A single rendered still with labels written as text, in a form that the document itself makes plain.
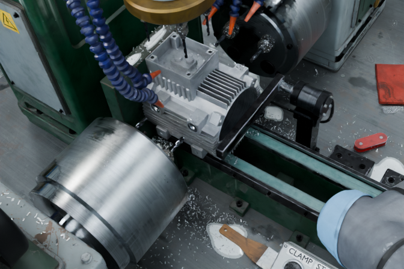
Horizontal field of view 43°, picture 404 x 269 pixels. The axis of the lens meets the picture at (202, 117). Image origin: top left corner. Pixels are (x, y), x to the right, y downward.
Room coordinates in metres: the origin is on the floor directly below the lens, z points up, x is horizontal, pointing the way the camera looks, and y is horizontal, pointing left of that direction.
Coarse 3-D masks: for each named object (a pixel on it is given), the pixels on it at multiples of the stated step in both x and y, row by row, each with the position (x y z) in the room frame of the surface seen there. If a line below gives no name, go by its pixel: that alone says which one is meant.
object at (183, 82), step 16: (160, 48) 0.84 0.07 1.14; (176, 48) 0.85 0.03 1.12; (192, 48) 0.84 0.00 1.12; (208, 48) 0.81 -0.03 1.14; (160, 64) 0.78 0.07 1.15; (176, 64) 0.79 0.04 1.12; (192, 64) 0.78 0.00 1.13; (208, 64) 0.77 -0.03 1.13; (160, 80) 0.78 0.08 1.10; (176, 80) 0.75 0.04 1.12; (192, 80) 0.73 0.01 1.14; (192, 96) 0.72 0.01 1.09
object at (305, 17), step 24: (288, 0) 0.93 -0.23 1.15; (312, 0) 0.95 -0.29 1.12; (216, 24) 1.00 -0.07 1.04; (240, 24) 0.95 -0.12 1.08; (264, 24) 0.90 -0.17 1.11; (288, 24) 0.87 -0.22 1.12; (312, 24) 0.91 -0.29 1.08; (240, 48) 0.95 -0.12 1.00; (264, 48) 0.86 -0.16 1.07; (288, 48) 0.86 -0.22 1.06; (264, 72) 0.91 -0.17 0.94; (288, 72) 0.86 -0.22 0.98
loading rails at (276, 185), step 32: (256, 128) 0.75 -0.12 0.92; (192, 160) 0.72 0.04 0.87; (224, 160) 0.67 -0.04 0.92; (256, 160) 0.71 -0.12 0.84; (288, 160) 0.66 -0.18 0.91; (320, 160) 0.64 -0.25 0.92; (224, 192) 0.66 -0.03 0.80; (256, 192) 0.59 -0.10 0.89; (288, 192) 0.57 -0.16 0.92; (320, 192) 0.60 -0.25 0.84; (288, 224) 0.54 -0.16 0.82
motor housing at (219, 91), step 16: (208, 80) 0.75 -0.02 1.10; (224, 80) 0.75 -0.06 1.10; (240, 80) 0.74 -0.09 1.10; (176, 96) 0.75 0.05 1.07; (208, 96) 0.71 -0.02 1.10; (224, 96) 0.71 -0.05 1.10; (240, 96) 0.79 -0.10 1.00; (256, 96) 0.76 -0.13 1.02; (144, 112) 0.77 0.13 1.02; (176, 112) 0.71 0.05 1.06; (192, 112) 0.70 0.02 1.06; (208, 112) 0.69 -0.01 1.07; (224, 112) 0.68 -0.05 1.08; (240, 112) 0.77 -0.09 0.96; (176, 128) 0.71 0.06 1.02; (208, 128) 0.66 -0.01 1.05; (224, 128) 0.74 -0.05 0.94; (208, 144) 0.65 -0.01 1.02
